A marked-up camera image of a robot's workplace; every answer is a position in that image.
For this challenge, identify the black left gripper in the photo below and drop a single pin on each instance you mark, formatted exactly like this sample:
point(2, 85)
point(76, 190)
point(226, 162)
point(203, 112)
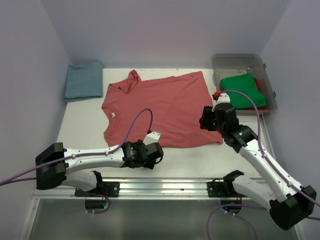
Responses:
point(155, 152)

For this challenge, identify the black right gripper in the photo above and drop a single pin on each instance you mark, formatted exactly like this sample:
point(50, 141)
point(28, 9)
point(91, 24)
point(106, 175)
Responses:
point(205, 117)

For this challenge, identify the salmon pink t shirt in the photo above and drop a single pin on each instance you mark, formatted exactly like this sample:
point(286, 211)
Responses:
point(171, 106)

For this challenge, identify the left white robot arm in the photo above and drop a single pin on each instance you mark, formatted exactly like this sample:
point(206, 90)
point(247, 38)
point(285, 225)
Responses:
point(58, 166)

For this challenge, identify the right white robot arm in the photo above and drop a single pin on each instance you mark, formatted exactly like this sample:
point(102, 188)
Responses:
point(286, 199)

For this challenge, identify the green folded t shirt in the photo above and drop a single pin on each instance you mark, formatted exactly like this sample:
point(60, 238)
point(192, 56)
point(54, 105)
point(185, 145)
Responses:
point(245, 84)

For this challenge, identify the red folded t shirt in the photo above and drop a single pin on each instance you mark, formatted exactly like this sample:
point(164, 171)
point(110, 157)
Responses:
point(262, 108)

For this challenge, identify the blue folded t shirt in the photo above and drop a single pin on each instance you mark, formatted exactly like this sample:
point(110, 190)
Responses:
point(84, 82)

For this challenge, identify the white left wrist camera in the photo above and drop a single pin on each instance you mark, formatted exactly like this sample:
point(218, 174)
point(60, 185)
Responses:
point(152, 137)

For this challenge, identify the aluminium mounting rail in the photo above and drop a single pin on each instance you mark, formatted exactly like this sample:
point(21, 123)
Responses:
point(141, 189)

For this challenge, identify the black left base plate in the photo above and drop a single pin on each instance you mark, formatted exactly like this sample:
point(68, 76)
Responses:
point(110, 188)

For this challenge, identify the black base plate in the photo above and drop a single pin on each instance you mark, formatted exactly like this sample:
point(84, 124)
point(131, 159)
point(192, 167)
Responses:
point(220, 189)
point(110, 188)

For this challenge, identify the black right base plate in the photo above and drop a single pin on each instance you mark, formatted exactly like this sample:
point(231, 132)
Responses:
point(220, 189)

